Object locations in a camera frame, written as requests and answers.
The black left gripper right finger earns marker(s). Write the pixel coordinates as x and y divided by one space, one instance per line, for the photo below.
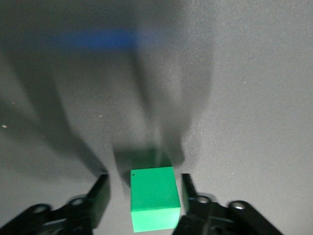
195 210

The blue plastic bin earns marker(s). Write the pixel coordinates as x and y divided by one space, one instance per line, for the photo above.
97 40

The green cube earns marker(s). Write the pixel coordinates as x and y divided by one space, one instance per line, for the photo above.
154 195

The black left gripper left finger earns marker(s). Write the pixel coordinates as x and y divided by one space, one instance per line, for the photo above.
95 203

